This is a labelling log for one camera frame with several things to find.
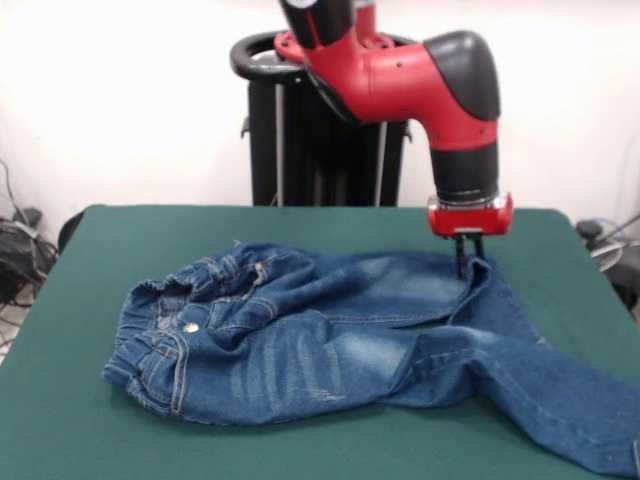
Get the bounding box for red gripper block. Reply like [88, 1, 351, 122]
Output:
[426, 192, 515, 279]

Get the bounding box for blue denim jeans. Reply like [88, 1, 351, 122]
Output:
[102, 239, 640, 479]

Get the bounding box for black floor equipment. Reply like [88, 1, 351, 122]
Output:
[609, 259, 640, 321]

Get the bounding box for dark green table cloth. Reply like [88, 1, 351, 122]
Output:
[0, 203, 640, 480]

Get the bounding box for tangle of cables with adapter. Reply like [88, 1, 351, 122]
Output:
[574, 213, 640, 274]

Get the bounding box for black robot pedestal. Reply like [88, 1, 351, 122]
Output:
[229, 29, 439, 207]

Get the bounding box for tangle of black cables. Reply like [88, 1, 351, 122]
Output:
[0, 159, 60, 351]

